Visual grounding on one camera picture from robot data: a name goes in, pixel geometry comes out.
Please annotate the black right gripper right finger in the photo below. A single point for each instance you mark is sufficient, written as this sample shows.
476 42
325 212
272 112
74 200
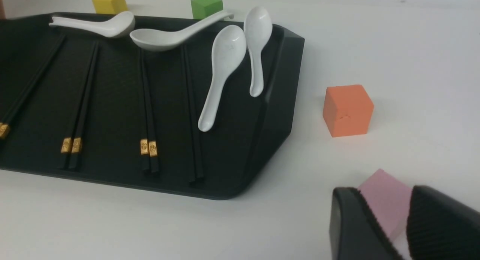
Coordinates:
441 228

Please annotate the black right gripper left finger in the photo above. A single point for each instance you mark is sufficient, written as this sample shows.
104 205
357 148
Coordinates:
355 233

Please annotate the pink cube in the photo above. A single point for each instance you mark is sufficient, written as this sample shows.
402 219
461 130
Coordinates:
389 200

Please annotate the orange cube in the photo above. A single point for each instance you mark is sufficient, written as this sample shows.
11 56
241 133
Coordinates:
347 110

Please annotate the black chopstick pair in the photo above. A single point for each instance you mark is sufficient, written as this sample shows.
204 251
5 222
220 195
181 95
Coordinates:
196 136
143 144
153 153
193 176
7 119
79 130
69 135

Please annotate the white spoon long front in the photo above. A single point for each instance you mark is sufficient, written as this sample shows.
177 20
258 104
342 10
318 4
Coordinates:
227 53

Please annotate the white spoon far right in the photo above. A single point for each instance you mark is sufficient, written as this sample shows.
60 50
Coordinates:
257 29

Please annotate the green cube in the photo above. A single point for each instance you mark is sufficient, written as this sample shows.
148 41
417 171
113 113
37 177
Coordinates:
204 8

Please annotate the white spoon centre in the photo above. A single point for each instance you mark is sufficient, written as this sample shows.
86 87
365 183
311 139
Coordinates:
158 41

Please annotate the black plastic tray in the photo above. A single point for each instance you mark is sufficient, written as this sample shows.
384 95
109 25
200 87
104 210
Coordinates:
246 134

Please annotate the white spoon far left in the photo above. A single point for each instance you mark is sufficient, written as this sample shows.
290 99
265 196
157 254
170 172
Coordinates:
118 26

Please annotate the yellow cube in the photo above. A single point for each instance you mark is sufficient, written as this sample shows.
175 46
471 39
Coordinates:
111 7

